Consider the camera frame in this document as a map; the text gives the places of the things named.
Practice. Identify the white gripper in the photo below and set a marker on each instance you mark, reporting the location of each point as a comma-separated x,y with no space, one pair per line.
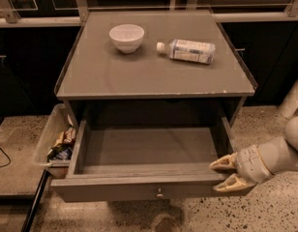
250,165

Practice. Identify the grey top drawer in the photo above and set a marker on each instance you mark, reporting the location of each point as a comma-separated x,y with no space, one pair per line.
120,164

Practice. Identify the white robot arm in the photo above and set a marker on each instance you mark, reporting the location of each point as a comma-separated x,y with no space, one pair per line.
280,154

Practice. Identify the grey drawer cabinet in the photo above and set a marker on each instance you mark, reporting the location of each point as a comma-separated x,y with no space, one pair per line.
98,71

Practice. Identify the clear plastic water bottle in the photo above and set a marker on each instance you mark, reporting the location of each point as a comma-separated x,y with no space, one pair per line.
190,51

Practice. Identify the brown snack bag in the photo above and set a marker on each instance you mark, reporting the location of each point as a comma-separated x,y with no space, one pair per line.
66,137

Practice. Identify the blue snack bag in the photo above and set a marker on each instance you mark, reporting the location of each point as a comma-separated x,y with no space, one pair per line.
62,152

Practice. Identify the white ceramic bowl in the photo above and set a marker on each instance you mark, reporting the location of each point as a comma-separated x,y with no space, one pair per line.
127,37

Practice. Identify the clear plastic storage bin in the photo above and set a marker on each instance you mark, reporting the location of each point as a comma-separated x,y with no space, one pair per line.
58,121

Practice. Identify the metal railing frame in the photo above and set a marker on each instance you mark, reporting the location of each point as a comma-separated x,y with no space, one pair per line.
42,13

